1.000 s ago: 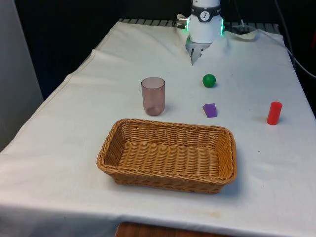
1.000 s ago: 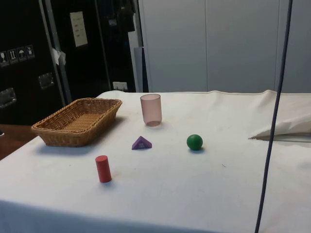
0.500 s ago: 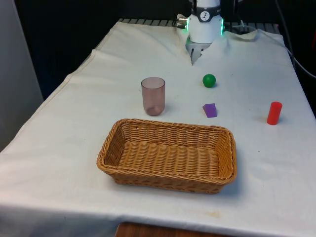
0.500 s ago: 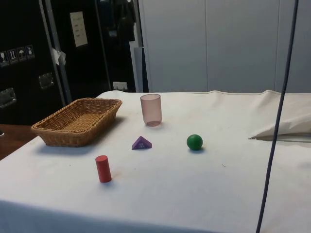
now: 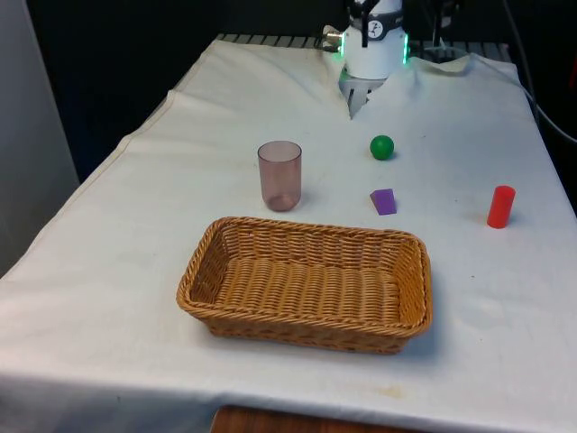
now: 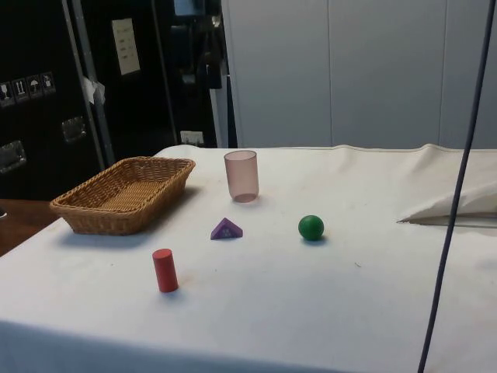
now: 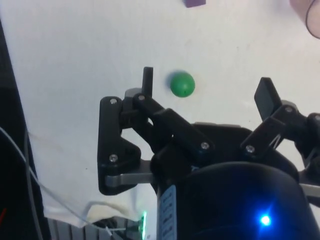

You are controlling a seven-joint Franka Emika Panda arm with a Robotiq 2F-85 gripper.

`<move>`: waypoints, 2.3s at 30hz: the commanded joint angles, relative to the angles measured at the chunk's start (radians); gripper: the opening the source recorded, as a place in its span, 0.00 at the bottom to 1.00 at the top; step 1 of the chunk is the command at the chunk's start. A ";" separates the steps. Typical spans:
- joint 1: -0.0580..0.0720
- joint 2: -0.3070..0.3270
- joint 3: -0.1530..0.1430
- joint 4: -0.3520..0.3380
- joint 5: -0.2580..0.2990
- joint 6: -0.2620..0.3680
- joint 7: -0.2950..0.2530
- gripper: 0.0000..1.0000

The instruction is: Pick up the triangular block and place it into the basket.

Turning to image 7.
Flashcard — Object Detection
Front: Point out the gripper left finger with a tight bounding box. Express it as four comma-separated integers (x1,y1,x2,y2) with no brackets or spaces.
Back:
97,66,216,196

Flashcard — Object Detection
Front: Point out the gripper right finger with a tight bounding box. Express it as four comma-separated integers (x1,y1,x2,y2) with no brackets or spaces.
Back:
239,76,320,176

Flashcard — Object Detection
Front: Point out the purple triangular block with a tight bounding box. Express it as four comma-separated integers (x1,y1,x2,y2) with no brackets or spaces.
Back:
183,0,207,9

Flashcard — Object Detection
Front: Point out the green ball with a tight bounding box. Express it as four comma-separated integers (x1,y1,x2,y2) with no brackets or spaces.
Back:
169,70,196,99

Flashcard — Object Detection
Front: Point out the see-through pink cup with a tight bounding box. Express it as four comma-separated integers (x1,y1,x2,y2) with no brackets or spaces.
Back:
289,0,320,40

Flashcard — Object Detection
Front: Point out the grey cable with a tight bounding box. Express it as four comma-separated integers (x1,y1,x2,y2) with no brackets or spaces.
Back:
0,126,126,237

